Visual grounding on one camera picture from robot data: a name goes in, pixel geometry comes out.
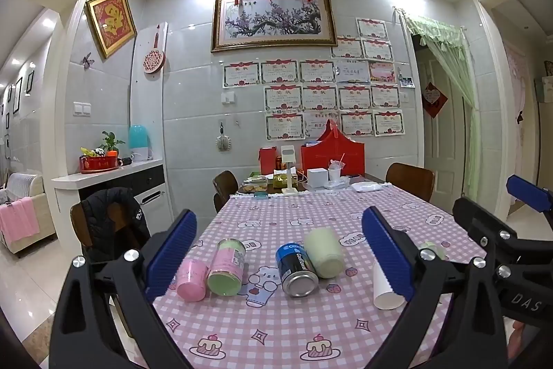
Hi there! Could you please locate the pink checked tablecloth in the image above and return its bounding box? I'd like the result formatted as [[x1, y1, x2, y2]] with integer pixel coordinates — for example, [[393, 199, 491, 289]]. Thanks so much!
[[149, 178, 497, 369]]

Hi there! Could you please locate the pale green plastic cup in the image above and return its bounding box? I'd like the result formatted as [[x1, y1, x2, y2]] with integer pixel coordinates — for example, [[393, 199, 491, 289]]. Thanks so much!
[[418, 240, 448, 261], [303, 227, 346, 280]]

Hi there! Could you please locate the blue and white humidifier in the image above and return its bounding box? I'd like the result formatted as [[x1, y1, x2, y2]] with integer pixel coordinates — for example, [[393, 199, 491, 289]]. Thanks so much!
[[128, 124, 153, 163]]

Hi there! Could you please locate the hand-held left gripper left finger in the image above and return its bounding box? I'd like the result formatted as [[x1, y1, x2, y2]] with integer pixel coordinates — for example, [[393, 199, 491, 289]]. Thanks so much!
[[52, 209, 198, 369]]

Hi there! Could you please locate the white paper cup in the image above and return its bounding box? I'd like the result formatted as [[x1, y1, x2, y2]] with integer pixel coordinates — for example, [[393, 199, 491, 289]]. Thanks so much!
[[372, 263, 406, 311]]

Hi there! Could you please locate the pink blanket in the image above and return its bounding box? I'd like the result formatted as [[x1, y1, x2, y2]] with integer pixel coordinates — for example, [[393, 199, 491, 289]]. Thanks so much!
[[0, 196, 40, 245]]

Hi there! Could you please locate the red diamond door decoration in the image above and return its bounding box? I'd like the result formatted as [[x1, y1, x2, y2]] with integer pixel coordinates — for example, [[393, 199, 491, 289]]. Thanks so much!
[[421, 81, 449, 119]]

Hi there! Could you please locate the white square box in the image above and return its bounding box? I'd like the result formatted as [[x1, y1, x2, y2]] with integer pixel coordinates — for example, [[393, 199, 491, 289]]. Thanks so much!
[[306, 167, 330, 190]]

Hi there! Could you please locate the red box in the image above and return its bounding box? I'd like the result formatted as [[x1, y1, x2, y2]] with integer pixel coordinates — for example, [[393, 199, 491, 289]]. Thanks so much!
[[259, 147, 278, 175]]

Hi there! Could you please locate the small potted plant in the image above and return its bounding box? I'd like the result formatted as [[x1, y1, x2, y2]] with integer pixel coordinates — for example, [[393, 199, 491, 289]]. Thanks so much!
[[101, 131, 126, 156]]

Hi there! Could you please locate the framed blossom painting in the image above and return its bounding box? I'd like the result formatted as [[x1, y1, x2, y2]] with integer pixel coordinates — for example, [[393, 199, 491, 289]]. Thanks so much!
[[210, 0, 338, 53]]

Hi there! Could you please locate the gold framed red picture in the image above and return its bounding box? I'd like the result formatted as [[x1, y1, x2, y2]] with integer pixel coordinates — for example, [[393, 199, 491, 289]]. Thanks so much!
[[85, 0, 138, 59]]

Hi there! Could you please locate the red tray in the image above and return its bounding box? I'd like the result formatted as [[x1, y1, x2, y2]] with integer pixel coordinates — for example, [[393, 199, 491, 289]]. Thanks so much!
[[78, 155, 120, 174]]

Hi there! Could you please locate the black jacket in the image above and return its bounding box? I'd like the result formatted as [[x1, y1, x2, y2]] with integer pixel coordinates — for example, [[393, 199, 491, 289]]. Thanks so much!
[[80, 186, 152, 266]]

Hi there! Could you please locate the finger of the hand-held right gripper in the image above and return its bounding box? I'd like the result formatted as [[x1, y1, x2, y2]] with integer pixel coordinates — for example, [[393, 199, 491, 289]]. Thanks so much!
[[452, 197, 525, 266], [506, 174, 553, 225]]

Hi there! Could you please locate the white and black sideboard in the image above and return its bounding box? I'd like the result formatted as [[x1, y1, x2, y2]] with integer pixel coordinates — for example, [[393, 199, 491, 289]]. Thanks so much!
[[51, 158, 167, 238]]

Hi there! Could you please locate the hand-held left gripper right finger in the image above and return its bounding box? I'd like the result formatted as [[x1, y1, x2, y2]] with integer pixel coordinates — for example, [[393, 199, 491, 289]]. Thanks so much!
[[361, 205, 511, 369]]

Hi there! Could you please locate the green sheer door curtain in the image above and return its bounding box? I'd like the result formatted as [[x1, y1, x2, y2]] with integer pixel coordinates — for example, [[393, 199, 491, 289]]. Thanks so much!
[[403, 13, 481, 197]]

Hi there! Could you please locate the round pink wall ornament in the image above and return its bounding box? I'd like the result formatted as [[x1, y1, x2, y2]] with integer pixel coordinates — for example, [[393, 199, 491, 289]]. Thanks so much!
[[143, 23, 167, 75]]

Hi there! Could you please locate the beige sofa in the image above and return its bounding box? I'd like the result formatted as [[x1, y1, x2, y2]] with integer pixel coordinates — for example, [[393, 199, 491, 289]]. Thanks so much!
[[0, 173, 57, 258]]

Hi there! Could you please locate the blue metal can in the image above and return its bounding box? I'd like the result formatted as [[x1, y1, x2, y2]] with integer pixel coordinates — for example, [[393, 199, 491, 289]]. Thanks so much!
[[275, 242, 320, 298]]

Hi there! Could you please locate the group of wall certificates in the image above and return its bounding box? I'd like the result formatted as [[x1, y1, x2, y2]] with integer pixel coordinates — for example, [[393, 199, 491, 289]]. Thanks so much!
[[222, 17, 407, 139]]

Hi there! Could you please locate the white cup with straws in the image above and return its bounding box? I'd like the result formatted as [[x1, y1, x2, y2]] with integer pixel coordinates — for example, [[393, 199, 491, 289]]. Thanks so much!
[[327, 153, 346, 185]]

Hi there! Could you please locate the pink plastic cup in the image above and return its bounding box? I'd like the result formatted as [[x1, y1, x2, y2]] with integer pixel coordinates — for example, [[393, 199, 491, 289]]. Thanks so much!
[[176, 258, 210, 303]]

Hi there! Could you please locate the white door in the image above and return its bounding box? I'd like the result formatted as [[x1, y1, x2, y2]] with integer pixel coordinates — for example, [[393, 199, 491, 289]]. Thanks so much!
[[415, 45, 469, 197]]

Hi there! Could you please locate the red gift bag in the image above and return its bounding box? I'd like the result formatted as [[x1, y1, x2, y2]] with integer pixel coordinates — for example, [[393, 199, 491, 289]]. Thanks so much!
[[301, 119, 365, 179]]

